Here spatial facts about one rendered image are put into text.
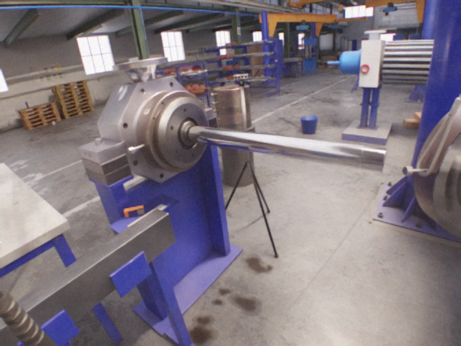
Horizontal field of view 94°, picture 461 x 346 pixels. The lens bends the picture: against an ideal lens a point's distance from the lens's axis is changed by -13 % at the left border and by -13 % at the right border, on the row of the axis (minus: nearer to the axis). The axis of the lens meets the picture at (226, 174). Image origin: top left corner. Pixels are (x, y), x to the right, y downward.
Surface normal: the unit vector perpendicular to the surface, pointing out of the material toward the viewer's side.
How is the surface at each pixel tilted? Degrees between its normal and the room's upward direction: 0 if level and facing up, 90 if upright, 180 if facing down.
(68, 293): 90
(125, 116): 90
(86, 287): 90
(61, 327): 90
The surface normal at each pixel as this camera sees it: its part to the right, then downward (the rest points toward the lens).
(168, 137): 0.79, 0.19
